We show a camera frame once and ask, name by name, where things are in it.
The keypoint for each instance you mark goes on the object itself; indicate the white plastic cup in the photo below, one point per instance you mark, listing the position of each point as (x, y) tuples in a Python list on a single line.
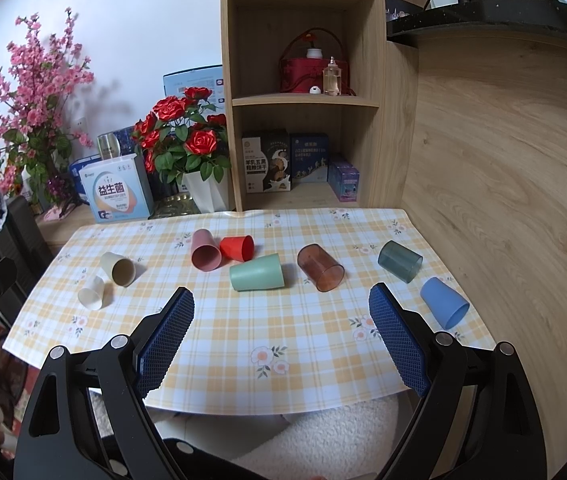
[(90, 295)]

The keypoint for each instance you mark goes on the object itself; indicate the light blue flat box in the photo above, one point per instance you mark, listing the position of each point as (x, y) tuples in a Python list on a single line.
[(209, 77)]

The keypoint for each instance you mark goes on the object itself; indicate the dark teal transparent cup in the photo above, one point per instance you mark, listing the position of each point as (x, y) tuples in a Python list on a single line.
[(400, 261)]

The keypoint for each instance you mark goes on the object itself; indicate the purple small box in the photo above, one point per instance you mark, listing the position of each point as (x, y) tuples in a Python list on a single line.
[(343, 178)]

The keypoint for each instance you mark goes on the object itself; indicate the beige plastic cup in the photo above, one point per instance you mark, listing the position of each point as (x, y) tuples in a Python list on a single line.
[(119, 269)]

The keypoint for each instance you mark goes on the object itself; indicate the green plastic cup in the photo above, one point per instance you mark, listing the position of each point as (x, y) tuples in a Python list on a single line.
[(262, 273)]

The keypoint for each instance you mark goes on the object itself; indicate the black chair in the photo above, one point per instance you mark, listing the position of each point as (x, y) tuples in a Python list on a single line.
[(22, 241)]

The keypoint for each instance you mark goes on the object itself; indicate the white faceted flower pot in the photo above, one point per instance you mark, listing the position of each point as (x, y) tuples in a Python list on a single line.
[(210, 195)]

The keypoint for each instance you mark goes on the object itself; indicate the blue box behind probiotic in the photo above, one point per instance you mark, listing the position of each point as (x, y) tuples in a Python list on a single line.
[(76, 167)]

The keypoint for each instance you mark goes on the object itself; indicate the pink blossom branch arrangement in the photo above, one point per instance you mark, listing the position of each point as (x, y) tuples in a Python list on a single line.
[(42, 74)]

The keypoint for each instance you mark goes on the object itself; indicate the red rose bouquet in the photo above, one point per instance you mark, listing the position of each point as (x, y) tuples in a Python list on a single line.
[(184, 135)]

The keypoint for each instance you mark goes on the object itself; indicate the pink plastic cup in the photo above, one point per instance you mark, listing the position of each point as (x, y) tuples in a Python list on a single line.
[(205, 253)]

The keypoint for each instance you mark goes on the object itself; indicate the red plastic cup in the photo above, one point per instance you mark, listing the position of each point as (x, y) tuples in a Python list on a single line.
[(237, 248)]

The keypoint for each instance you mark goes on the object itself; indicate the yellow plaid floral tablecloth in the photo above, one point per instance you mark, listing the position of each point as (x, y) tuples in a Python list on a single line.
[(283, 351)]

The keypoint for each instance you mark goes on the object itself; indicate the brown transparent cup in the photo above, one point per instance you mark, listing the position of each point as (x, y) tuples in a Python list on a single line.
[(320, 267)]

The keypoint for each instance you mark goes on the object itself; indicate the red gift basket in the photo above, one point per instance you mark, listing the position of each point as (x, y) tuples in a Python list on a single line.
[(298, 74)]

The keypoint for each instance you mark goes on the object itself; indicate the dark blue box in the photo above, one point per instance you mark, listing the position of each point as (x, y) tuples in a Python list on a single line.
[(309, 158)]

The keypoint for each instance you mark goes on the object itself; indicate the small perfume bottle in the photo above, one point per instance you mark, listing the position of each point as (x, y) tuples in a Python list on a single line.
[(332, 75)]

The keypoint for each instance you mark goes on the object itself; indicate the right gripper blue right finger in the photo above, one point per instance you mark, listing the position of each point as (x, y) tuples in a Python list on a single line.
[(403, 347)]

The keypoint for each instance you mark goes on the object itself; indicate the wooden shelf unit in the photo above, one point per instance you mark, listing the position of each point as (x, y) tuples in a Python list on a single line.
[(371, 127)]

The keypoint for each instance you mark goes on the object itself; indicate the blue plastic cup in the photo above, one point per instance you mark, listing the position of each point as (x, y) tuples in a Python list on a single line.
[(447, 305)]

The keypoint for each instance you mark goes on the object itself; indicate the silver metal tin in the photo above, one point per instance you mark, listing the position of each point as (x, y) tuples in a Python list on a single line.
[(108, 146)]

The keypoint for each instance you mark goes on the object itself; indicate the green gold ornate tray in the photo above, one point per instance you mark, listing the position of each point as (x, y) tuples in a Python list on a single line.
[(174, 206)]

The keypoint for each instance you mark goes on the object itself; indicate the white probiotic box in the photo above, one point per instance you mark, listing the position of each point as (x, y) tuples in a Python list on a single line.
[(118, 189)]

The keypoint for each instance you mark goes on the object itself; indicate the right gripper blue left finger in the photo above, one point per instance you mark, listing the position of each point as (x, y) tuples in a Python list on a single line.
[(157, 339)]

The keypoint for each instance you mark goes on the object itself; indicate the black and white biscuit box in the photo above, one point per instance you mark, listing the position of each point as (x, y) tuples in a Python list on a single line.
[(266, 161)]

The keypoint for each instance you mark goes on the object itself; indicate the white fluffy stool cushion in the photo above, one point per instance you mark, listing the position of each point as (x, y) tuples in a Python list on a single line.
[(342, 443)]

